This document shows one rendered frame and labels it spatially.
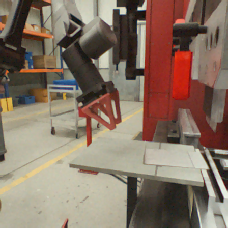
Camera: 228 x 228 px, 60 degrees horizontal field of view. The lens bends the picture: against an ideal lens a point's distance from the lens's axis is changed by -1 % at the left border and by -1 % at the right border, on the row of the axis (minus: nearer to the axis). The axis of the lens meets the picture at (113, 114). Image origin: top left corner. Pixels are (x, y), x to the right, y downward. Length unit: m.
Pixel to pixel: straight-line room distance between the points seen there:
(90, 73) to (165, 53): 0.89
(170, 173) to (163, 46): 0.99
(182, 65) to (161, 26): 1.05
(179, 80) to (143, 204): 0.35
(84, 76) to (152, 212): 0.34
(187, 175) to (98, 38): 0.31
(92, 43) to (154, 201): 0.40
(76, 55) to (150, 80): 0.89
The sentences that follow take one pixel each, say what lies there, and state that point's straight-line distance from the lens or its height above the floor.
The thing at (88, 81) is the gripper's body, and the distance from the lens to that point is 0.44.
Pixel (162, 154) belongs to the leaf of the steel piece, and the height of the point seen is 1.00.
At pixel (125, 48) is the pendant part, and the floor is 1.35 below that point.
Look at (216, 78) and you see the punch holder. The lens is 0.20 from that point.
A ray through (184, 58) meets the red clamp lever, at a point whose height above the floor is 1.21.
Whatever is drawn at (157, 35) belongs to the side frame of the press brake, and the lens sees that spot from 1.31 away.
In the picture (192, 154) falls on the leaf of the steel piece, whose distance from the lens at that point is 0.50.
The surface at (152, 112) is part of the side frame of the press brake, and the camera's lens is 1.32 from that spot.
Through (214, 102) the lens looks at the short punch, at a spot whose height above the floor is 1.14.
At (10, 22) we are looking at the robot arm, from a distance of 0.80.
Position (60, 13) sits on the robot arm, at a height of 1.32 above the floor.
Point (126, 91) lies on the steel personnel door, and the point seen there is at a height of 0.38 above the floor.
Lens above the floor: 1.19
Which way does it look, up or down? 12 degrees down
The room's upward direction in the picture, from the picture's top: straight up
